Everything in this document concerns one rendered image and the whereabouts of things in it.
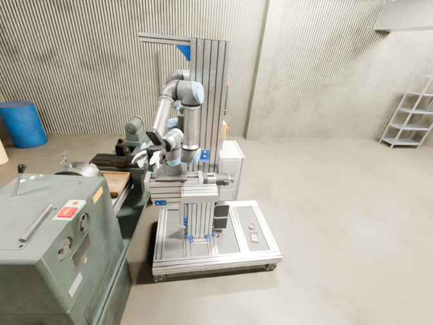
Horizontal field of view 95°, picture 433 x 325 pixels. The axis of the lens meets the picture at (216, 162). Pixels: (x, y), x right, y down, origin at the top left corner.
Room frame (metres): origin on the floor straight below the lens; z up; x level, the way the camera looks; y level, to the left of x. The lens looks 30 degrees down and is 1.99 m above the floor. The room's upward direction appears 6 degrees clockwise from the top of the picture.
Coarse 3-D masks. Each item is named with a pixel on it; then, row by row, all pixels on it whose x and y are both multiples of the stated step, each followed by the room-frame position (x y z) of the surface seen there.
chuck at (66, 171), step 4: (64, 168) 1.04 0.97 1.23; (68, 168) 1.04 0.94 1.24; (72, 168) 1.04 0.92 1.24; (56, 172) 1.01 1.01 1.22; (60, 172) 1.01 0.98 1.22; (64, 172) 1.01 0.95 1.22; (68, 172) 1.01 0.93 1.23; (72, 172) 1.02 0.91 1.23; (76, 172) 1.02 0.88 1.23; (80, 172) 1.03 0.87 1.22; (84, 172) 1.05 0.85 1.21
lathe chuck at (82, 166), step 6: (72, 162) 1.11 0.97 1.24; (78, 162) 1.12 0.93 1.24; (84, 162) 1.13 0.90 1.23; (60, 168) 1.06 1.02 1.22; (78, 168) 1.06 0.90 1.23; (84, 168) 1.08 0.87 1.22; (90, 168) 1.11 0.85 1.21; (96, 168) 1.14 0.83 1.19; (90, 174) 1.06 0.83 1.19; (96, 174) 1.10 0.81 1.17; (102, 174) 1.15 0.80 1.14
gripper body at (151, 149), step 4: (164, 140) 0.85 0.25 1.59; (168, 140) 0.86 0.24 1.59; (156, 144) 0.80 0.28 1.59; (160, 144) 0.80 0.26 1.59; (168, 144) 0.84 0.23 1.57; (148, 148) 0.76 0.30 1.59; (152, 148) 0.76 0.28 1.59; (156, 148) 0.76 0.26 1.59; (160, 148) 0.76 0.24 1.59; (168, 148) 0.84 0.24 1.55; (148, 152) 0.76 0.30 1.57; (152, 152) 0.75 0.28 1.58; (168, 152) 0.84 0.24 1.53; (148, 156) 0.75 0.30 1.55; (164, 156) 0.78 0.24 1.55; (168, 156) 0.84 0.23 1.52; (148, 160) 0.75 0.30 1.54; (160, 160) 0.75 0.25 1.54; (164, 160) 0.76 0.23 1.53; (152, 164) 0.75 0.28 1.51; (164, 164) 0.76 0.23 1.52
